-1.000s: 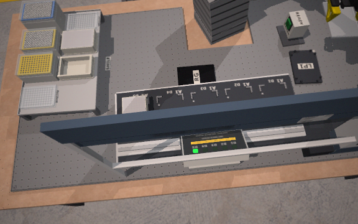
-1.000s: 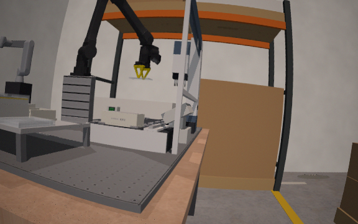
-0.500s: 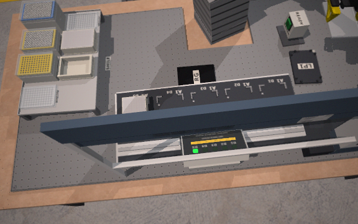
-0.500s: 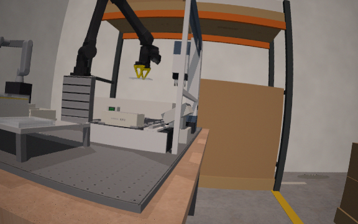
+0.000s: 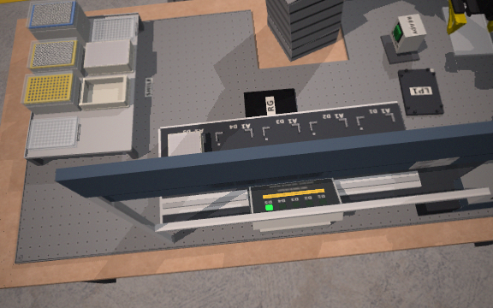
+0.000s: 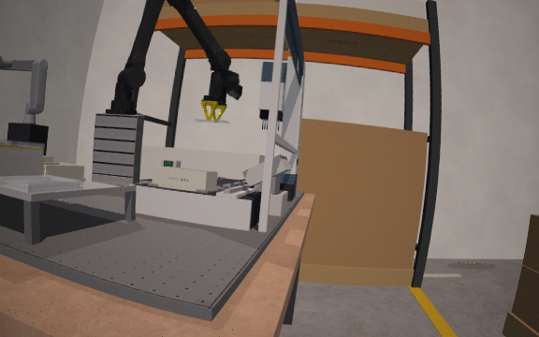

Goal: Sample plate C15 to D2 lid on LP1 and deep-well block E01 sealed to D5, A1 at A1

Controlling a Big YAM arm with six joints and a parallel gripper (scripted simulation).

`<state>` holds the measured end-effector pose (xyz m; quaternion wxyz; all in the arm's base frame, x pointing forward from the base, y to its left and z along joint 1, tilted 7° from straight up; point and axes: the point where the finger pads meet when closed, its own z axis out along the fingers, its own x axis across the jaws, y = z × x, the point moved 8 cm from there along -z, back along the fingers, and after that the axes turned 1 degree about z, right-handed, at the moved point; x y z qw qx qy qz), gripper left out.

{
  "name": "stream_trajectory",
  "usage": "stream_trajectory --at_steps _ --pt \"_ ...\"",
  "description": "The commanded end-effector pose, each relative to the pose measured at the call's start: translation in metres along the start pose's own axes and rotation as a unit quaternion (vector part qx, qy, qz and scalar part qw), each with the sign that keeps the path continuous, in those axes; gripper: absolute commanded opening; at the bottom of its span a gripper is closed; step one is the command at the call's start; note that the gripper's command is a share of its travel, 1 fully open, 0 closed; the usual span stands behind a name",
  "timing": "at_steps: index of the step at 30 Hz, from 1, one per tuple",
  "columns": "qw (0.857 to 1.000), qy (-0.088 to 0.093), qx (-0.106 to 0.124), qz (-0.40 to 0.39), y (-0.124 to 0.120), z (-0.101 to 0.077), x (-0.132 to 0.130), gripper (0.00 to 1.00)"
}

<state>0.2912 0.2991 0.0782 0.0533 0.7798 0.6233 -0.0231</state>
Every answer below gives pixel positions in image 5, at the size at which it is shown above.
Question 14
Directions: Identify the black flat square pad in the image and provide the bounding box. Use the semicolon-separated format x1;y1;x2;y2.
244;88;297;118

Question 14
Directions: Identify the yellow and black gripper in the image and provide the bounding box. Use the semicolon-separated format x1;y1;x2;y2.
447;0;493;35

